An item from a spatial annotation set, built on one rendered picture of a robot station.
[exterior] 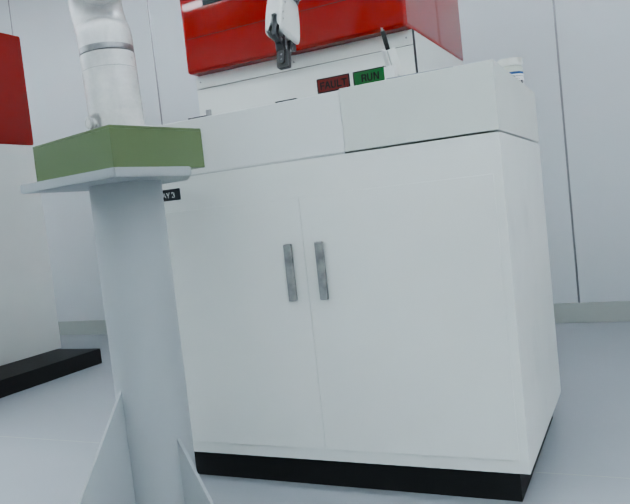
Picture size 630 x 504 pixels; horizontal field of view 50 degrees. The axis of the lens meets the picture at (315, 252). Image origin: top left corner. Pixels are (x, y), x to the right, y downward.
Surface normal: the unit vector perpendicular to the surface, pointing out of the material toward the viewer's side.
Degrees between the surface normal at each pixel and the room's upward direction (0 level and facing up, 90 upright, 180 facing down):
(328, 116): 90
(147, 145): 90
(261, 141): 90
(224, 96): 90
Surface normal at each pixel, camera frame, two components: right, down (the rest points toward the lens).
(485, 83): -0.43, 0.10
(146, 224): 0.60, -0.02
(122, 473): 0.82, -0.05
